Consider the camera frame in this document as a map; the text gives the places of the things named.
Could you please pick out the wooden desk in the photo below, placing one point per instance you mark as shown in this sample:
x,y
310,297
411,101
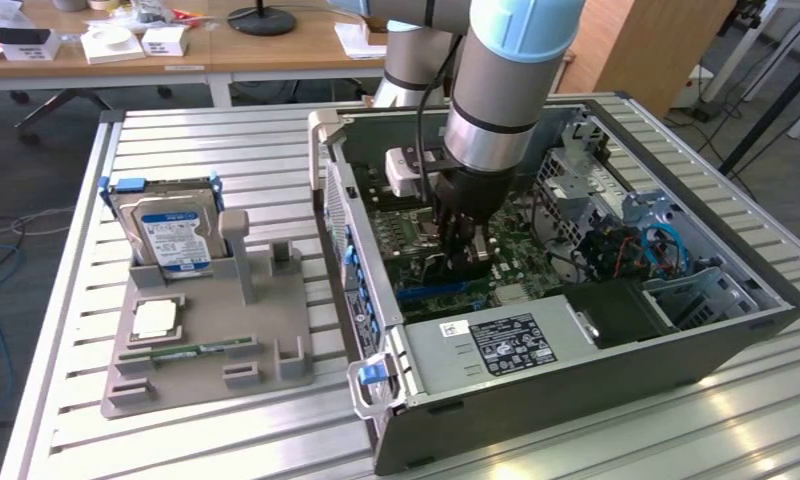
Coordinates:
x,y
274,55

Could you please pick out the grey parts rack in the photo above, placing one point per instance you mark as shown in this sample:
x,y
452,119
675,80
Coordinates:
x,y
194,385

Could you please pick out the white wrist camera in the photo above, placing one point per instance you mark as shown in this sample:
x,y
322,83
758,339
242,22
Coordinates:
x,y
403,172

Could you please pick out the silver perforated drive cage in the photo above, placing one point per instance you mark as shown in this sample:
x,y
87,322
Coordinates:
x,y
574,170

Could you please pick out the white box with round insert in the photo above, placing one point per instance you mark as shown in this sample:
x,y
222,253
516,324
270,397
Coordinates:
x,y
110,45

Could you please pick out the white box with black lid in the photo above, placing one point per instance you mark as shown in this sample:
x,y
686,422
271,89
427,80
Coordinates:
x,y
29,47

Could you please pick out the white desk frame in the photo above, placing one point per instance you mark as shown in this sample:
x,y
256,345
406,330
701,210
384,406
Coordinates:
x,y
741,50

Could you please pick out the black lamp base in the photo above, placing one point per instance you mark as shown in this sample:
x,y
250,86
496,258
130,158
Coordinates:
x,y
263,22

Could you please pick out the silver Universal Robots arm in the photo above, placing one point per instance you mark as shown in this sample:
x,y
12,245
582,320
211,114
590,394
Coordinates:
x,y
500,90

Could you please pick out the black tripod pole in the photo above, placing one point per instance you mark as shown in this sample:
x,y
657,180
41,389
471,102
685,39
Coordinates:
x,y
774,117

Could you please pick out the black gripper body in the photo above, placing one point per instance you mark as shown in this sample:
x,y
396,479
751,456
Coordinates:
x,y
476,195

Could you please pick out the green RAM stick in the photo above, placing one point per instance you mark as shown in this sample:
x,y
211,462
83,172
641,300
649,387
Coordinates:
x,y
194,348

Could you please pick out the small white labelled box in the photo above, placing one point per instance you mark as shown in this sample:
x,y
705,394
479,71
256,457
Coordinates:
x,y
163,42

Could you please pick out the silver disk bay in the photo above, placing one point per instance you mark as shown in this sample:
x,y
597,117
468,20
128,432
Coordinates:
x,y
707,295

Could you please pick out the grey power supply unit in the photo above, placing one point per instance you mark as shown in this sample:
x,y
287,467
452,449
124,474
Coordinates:
x,y
454,360

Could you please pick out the blue case release latch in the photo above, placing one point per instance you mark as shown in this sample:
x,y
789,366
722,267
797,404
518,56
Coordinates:
x,y
375,372

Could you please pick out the wooden cabinet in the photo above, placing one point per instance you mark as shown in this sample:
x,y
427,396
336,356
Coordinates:
x,y
641,50

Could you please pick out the silver CPU chip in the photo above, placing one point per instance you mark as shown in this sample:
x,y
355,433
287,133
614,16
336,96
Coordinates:
x,y
154,320

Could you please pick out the brown cardboard box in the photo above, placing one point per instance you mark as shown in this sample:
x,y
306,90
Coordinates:
x,y
375,24

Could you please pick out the hard disk with blue carrier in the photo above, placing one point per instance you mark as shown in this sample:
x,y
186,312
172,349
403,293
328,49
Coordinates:
x,y
174,240

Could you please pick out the blue expansion slot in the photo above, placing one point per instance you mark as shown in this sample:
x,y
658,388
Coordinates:
x,y
434,290

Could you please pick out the green motherboard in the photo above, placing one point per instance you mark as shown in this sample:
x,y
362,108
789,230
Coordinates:
x,y
514,280

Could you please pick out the open dark grey PC case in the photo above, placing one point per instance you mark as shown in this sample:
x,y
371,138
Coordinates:
x,y
574,400

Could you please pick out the loose papers pile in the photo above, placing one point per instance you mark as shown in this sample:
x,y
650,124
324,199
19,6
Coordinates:
x,y
0,15

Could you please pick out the white paper stack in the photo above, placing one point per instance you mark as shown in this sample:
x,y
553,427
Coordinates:
x,y
360,45

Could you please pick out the CPU socket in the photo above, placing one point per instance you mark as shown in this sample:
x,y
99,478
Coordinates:
x,y
422,225

